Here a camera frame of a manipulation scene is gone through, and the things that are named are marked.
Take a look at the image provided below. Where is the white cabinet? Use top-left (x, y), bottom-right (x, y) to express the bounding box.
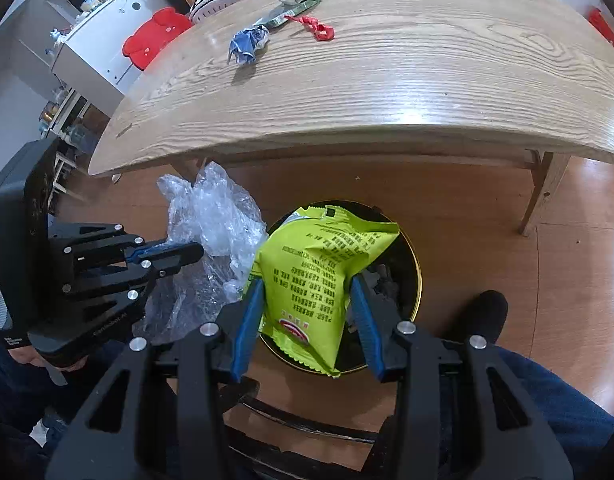
top-left (51, 0), bottom-right (155, 98)

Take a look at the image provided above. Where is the wooden table leg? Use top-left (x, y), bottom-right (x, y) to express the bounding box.
top-left (518, 150), bottom-right (572, 237)
top-left (169, 159), bottom-right (208, 186)

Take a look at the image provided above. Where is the person's left hand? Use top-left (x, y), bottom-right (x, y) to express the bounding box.
top-left (9, 347), bottom-right (90, 375)

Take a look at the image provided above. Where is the cluster of small toys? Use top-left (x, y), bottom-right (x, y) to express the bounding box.
top-left (49, 0), bottom-right (138, 46)

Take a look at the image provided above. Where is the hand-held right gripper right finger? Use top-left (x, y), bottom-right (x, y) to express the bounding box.
top-left (349, 275), bottom-right (574, 480)

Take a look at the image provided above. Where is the crumpled blue white paper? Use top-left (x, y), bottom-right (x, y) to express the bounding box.
top-left (227, 26), bottom-right (272, 66)

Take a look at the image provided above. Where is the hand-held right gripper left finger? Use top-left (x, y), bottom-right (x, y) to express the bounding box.
top-left (46, 277), bottom-right (265, 480)

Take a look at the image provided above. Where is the person's black shoe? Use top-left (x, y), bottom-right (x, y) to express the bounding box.
top-left (437, 290), bottom-right (508, 346)

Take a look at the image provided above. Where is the green snack packet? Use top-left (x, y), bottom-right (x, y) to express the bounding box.
top-left (244, 204), bottom-right (400, 377)

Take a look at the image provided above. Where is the clear plastic bag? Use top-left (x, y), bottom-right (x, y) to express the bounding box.
top-left (144, 161), bottom-right (268, 346)

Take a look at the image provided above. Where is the red bag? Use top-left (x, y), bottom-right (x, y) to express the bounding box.
top-left (587, 7), bottom-right (614, 53)

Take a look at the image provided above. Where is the black round bin gold rim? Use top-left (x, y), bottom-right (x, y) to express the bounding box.
top-left (259, 200), bottom-right (422, 378)

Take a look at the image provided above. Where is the teal flattened carton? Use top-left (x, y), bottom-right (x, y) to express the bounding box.
top-left (253, 0), bottom-right (322, 28)

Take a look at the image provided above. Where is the red bear-shaped plastic stool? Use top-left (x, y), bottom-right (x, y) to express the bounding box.
top-left (122, 7), bottom-right (194, 71)

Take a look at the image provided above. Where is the red wrapper scrap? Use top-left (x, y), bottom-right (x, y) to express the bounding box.
top-left (285, 14), bottom-right (335, 42)

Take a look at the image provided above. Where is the white low shelf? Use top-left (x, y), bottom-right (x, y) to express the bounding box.
top-left (37, 85), bottom-right (95, 196)

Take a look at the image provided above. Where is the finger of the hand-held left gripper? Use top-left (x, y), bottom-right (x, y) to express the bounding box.
top-left (62, 260), bottom-right (205, 333)
top-left (49, 221), bottom-right (205, 267)

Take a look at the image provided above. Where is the person's blue jeans leg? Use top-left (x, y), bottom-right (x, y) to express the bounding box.
top-left (487, 345), bottom-right (614, 480)

